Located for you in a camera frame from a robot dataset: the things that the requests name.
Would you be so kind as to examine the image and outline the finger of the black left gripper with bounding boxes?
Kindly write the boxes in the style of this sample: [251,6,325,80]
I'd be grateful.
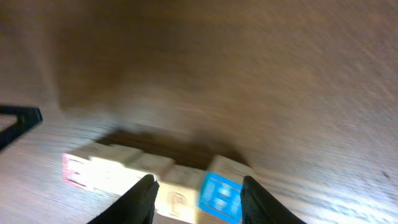
[1,105,43,151]

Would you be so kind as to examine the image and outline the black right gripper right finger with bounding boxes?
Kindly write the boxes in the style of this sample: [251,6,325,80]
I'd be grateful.
[240,175,305,224]

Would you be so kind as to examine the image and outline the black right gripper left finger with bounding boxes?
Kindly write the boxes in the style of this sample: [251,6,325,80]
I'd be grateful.
[88,174,159,224]

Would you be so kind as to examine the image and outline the blue H wooden block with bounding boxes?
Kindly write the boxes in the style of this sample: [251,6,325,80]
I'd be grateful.
[198,155,255,223]

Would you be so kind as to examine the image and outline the yellow bordered wooden block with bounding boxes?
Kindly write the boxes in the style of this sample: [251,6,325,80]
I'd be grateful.
[155,165,205,223]

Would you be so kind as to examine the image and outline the red bordered wooden block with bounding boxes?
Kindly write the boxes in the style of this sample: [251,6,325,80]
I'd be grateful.
[124,153,175,185]

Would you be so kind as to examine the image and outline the red circle wooden block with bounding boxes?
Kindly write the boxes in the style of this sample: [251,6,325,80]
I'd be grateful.
[62,142,109,191]

